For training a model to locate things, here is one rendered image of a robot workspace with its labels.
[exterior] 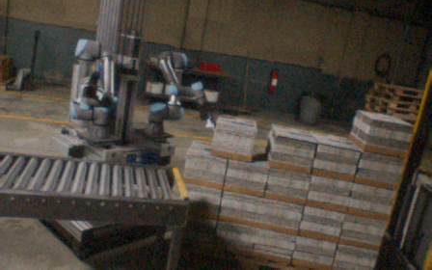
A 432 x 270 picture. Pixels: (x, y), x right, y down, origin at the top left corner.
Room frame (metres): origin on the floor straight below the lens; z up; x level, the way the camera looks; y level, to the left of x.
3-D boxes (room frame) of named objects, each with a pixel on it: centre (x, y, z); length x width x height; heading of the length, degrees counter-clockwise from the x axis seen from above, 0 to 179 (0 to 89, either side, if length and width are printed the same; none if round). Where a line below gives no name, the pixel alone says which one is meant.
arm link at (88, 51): (2.66, 0.92, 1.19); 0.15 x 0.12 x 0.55; 114
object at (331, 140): (2.82, -0.84, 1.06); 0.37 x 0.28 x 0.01; 0
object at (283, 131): (2.82, -0.55, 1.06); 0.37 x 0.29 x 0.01; 179
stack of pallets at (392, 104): (8.71, -3.86, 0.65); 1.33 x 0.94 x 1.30; 109
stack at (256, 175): (2.84, -0.42, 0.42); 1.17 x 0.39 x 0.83; 88
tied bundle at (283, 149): (2.84, -0.55, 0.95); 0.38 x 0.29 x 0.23; 179
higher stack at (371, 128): (2.82, -1.15, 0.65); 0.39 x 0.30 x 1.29; 178
